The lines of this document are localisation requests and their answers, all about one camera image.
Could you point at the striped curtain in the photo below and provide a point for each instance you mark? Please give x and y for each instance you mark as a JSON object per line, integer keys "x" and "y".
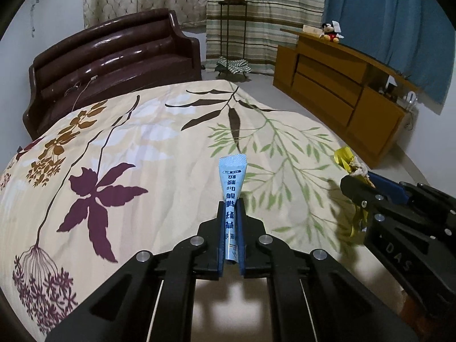
{"x": 267, "y": 22}

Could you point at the wooden tv cabinet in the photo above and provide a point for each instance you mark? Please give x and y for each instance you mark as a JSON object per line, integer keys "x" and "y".
{"x": 346, "y": 90}

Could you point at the dark brown leather sofa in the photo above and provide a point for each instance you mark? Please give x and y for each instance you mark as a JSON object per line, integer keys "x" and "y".
{"x": 123, "y": 55}

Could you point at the blue hanging cloth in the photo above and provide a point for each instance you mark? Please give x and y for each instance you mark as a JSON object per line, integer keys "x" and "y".
{"x": 413, "y": 37}

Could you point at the mickey mouse plush toy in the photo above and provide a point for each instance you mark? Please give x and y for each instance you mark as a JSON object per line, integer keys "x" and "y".
{"x": 328, "y": 33}

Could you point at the black metal plant stand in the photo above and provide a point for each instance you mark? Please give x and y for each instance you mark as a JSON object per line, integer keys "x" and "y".
{"x": 233, "y": 32}

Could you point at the striped cloth on stand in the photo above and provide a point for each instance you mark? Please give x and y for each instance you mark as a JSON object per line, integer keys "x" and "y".
{"x": 232, "y": 66}

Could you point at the white card behind plush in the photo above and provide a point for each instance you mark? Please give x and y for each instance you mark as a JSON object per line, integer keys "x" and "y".
{"x": 337, "y": 29}

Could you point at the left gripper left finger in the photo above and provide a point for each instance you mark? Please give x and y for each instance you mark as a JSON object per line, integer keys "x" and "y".
{"x": 151, "y": 297}

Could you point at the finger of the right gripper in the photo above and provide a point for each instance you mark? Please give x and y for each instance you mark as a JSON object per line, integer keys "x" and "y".
{"x": 363, "y": 193}
{"x": 392, "y": 190}

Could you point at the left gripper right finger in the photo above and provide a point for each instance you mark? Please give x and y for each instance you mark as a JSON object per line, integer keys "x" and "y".
{"x": 312, "y": 296}

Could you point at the beige tissue box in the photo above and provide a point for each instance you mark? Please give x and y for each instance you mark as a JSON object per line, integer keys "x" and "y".
{"x": 312, "y": 31}

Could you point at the floral beige tablecloth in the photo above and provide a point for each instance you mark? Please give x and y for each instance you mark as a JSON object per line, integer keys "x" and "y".
{"x": 141, "y": 171}

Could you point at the light blue sachet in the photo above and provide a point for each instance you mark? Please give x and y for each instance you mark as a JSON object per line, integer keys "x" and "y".
{"x": 232, "y": 170}

